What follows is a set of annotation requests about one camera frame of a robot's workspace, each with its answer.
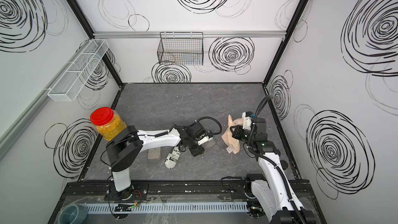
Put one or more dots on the white wire wall shelf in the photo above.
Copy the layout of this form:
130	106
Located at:
87	69

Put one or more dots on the grey fabric oval eyeglass case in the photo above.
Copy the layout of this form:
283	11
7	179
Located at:
209	144

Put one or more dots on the red lid jar yellow grains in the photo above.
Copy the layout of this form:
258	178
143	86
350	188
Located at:
108	122

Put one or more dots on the grey rectangular eyeglass case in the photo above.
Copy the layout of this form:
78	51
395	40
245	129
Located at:
154	153

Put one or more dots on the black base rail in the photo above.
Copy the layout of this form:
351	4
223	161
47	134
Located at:
231	188

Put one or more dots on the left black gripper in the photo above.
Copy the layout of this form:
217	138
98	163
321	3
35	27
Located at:
198	151

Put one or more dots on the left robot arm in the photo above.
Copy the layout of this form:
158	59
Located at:
127	145

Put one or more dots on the black wire wall basket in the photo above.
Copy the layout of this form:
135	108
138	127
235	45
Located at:
186	48

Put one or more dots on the white slotted cable duct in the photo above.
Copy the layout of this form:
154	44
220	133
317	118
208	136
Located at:
166	208

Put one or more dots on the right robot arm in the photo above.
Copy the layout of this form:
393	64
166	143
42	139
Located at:
274	192

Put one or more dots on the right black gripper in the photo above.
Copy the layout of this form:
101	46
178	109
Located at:
236	132

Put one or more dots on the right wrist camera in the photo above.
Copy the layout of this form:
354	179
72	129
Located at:
247	120

